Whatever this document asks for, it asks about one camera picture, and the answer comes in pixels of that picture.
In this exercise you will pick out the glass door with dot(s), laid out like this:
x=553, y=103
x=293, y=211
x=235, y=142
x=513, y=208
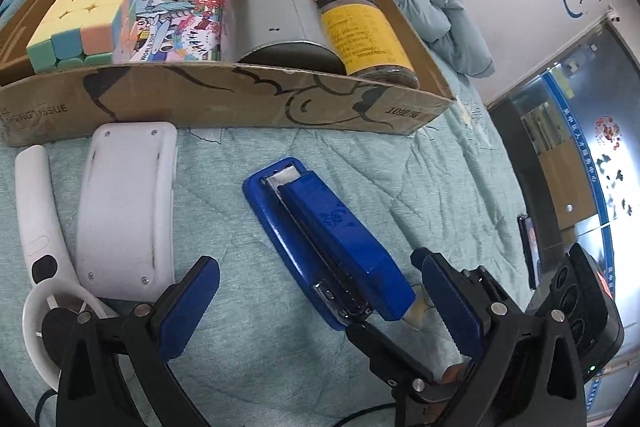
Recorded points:
x=575, y=147

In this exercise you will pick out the white curved plastic device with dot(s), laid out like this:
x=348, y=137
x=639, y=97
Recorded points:
x=125, y=207

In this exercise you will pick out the blue stapler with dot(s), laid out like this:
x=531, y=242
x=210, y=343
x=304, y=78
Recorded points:
x=340, y=237

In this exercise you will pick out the pastel puzzle cube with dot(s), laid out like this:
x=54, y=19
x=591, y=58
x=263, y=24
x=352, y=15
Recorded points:
x=80, y=27

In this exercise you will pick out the grey cylinder can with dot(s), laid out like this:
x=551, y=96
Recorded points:
x=277, y=7

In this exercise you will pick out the yellow label dark jar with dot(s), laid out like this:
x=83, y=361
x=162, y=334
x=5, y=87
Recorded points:
x=365, y=37

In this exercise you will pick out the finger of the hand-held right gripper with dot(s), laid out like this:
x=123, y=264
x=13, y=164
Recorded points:
x=390, y=352
x=482, y=282

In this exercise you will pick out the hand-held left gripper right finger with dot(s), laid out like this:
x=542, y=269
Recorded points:
x=452, y=307

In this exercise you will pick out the colourful cartoon printed box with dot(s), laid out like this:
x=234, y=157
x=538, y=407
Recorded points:
x=170, y=22

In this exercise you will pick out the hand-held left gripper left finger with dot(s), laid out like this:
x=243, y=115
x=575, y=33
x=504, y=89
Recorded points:
x=187, y=307

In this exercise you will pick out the white handheld controller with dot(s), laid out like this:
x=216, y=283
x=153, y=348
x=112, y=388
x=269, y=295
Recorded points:
x=37, y=217

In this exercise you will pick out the brown cardboard box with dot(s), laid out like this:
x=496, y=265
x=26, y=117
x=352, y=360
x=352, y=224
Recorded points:
x=200, y=94

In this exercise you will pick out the black smartphone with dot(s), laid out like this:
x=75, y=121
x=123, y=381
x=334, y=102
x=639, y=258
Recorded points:
x=530, y=252

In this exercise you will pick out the light blue quilted blanket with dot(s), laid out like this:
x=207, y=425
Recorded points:
x=400, y=187

